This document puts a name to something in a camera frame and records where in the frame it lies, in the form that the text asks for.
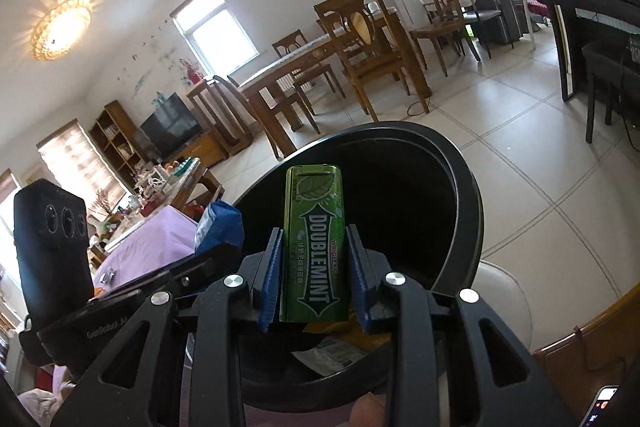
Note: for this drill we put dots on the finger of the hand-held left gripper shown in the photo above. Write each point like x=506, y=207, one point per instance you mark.
x=210, y=259

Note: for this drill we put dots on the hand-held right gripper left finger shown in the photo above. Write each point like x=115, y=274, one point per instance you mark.
x=270, y=287

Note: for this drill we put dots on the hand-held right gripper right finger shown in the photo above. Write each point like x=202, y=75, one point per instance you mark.
x=362, y=282

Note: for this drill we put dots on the blue snack packet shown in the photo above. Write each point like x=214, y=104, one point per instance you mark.
x=220, y=222

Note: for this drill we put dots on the green gum box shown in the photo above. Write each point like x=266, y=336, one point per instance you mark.
x=315, y=247

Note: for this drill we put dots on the black trash bin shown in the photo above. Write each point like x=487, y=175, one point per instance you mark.
x=400, y=187

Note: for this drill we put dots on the orange snack packet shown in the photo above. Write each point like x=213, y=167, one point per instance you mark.
x=370, y=339

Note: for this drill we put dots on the purple tablecloth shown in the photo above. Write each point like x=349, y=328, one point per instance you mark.
x=150, y=237

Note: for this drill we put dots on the cluttered coffee table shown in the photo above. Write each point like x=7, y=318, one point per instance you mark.
x=175, y=187

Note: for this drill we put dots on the white printed wrapper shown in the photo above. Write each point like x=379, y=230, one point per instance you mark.
x=327, y=357

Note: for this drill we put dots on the striped window blind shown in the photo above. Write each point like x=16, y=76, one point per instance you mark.
x=80, y=167

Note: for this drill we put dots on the wooden television cabinet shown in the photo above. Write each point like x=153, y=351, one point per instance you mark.
x=200, y=152

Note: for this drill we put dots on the black flat television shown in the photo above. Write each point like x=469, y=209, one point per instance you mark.
x=170, y=127

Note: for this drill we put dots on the wooden bookshelf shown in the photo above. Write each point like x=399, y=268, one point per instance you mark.
x=120, y=137

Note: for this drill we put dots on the white cushioned stool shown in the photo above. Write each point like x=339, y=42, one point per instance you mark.
x=500, y=302

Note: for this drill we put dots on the tall wooden stand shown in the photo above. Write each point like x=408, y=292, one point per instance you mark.
x=205, y=112

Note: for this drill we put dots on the wooden dining table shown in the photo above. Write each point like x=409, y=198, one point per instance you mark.
x=290, y=67

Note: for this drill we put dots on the wooden chair with oval back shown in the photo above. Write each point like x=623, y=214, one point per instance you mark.
x=442, y=7
x=370, y=67

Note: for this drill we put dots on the round shell ceiling lamp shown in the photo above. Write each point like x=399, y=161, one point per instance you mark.
x=60, y=32

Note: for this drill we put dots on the white framed window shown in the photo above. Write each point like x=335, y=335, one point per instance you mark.
x=220, y=32

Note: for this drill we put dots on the black smartphone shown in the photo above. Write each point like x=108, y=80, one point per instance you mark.
x=600, y=407

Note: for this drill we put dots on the black armchair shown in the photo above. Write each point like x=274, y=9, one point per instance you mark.
x=492, y=17

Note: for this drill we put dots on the black piano bench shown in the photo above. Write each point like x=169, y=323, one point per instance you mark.
x=605, y=62

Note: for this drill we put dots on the black piano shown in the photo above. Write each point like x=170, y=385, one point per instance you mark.
x=590, y=2

